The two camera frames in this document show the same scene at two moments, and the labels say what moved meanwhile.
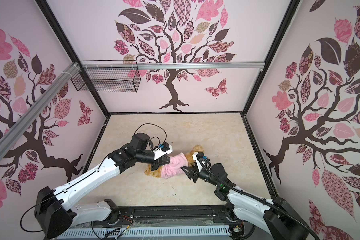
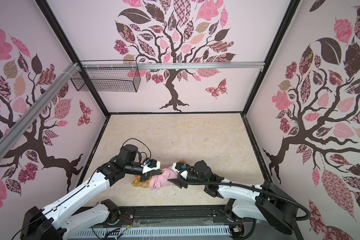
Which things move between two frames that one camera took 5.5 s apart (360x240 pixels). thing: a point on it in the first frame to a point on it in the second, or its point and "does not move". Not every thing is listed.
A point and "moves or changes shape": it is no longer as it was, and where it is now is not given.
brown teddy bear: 157,172 to 136,180
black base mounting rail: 171,215 does not move
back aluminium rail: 171,65 does not move
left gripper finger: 159,162 to 146,176
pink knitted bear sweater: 173,168 moves or changes shape
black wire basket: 107,79 does not move
